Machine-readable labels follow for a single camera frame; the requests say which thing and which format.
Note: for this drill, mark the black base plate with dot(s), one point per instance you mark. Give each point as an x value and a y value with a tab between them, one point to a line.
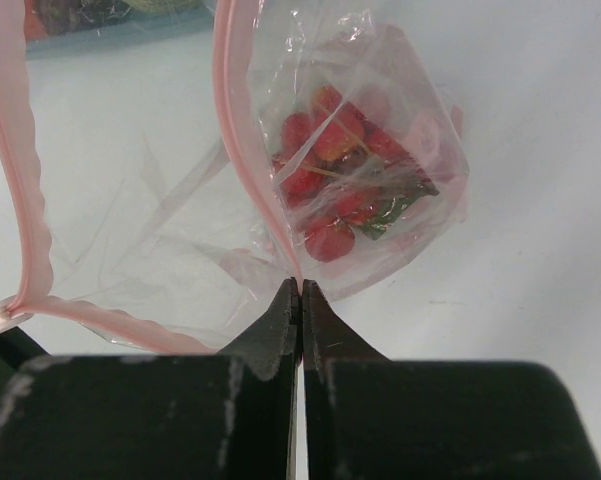
16	348

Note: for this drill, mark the red cherry tomato bunch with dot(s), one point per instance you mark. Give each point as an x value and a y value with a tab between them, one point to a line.
342	173

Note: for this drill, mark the teal plastic tray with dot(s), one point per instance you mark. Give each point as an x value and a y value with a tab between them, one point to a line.
138	30

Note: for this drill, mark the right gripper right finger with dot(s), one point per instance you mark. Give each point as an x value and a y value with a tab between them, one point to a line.
325	337

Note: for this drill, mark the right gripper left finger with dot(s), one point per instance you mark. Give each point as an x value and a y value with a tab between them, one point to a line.
260	413

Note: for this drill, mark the clear zip top bag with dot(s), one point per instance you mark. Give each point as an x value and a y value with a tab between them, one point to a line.
141	176

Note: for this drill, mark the green striped melon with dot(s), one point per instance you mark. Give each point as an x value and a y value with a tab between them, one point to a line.
160	7

